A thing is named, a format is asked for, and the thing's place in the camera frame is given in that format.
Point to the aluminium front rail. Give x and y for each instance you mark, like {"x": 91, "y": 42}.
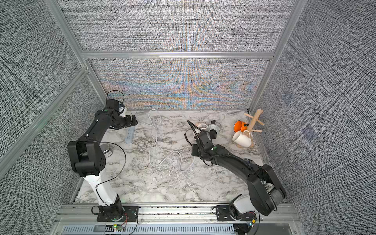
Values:
{"x": 202, "y": 218}

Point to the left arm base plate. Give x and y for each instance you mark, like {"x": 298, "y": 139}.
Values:
{"x": 112, "y": 214}

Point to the wooden mug tree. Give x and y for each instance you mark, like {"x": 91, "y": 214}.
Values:
{"x": 254, "y": 120}

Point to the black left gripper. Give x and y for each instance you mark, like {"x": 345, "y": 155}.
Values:
{"x": 127, "y": 121}

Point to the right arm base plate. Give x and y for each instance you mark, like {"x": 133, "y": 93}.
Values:
{"x": 229, "y": 213}

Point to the orange mug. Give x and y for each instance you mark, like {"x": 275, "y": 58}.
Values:
{"x": 240, "y": 126}

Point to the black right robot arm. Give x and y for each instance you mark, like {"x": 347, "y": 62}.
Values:
{"x": 265, "y": 191}

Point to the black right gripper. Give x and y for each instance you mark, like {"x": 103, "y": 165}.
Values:
{"x": 198, "y": 138}

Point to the small metal tin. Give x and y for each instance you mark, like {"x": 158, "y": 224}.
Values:
{"x": 106, "y": 149}

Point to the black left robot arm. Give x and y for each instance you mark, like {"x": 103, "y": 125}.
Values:
{"x": 88, "y": 160}

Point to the white mug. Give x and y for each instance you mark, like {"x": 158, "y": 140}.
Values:
{"x": 243, "y": 139}

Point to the light blue power strip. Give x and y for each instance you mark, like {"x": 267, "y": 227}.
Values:
{"x": 155, "y": 135}

